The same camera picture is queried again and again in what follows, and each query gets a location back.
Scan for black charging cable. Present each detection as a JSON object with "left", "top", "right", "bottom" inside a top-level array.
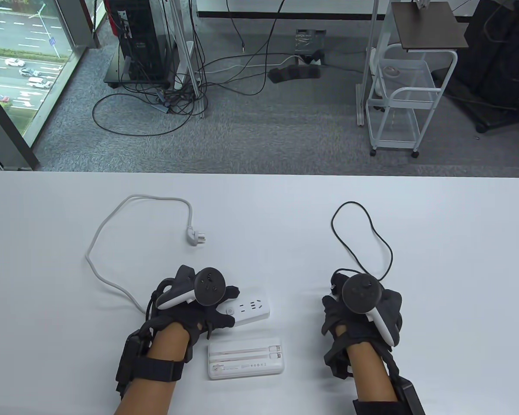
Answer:
[{"left": 331, "top": 201, "right": 393, "bottom": 281}]

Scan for white floor cable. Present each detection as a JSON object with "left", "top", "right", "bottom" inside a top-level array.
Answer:
[{"left": 203, "top": 54, "right": 303, "bottom": 72}]

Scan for dark window frame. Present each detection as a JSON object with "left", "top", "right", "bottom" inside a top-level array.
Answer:
[{"left": 0, "top": 0, "right": 101, "bottom": 171}]

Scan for person's right hand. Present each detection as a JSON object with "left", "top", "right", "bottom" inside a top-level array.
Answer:
[{"left": 321, "top": 270, "right": 404, "bottom": 368}]

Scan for person's left forearm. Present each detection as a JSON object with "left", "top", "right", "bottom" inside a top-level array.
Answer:
[{"left": 112, "top": 322, "right": 190, "bottom": 415}]

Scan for person's left hand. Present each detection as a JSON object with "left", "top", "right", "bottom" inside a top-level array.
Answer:
[{"left": 147, "top": 265, "right": 242, "bottom": 346}]

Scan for black computer tower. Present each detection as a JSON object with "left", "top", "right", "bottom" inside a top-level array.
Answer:
[{"left": 107, "top": 0, "right": 170, "bottom": 83}]

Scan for white battery pack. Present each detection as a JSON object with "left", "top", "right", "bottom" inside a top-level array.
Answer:
[{"left": 207, "top": 338, "right": 285, "bottom": 381}]

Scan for black floor power strip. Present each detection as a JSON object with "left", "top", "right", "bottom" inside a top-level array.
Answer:
[{"left": 268, "top": 65, "right": 321, "bottom": 83}]

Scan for white power strip with cord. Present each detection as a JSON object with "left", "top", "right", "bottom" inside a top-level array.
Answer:
[{"left": 86, "top": 195, "right": 272, "bottom": 328}]

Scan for brown side table top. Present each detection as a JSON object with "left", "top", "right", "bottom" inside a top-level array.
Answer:
[{"left": 391, "top": 1, "right": 469, "bottom": 51}]

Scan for metal floor socket box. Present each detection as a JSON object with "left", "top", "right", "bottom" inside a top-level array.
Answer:
[{"left": 295, "top": 29, "right": 327, "bottom": 54}]

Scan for white rolling wire cart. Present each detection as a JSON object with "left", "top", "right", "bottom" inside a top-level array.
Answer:
[{"left": 366, "top": 43, "right": 458, "bottom": 157}]

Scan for black equipment stand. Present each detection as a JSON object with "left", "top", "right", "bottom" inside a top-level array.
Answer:
[{"left": 430, "top": 0, "right": 519, "bottom": 134}]

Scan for person's right forearm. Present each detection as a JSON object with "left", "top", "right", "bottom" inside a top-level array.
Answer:
[{"left": 346, "top": 344, "right": 398, "bottom": 415}]

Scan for aluminium frame post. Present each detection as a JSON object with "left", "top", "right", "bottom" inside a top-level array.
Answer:
[
  {"left": 169, "top": 0, "right": 208, "bottom": 118},
  {"left": 356, "top": 0, "right": 392, "bottom": 127}
]

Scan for black wheeled platform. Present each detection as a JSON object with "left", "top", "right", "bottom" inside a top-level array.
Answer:
[{"left": 104, "top": 56, "right": 173, "bottom": 90}]

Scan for tangle of black floor cables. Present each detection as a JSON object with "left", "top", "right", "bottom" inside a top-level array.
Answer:
[{"left": 92, "top": 0, "right": 301, "bottom": 137}]

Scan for grey white tracking controller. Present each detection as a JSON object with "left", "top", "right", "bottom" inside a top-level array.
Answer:
[
  {"left": 342, "top": 275, "right": 394, "bottom": 346},
  {"left": 157, "top": 267, "right": 226, "bottom": 310}
]

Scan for black wrist camera strap unit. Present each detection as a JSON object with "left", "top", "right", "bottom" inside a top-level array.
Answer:
[
  {"left": 115, "top": 329, "right": 186, "bottom": 402},
  {"left": 352, "top": 376, "right": 425, "bottom": 415}
]

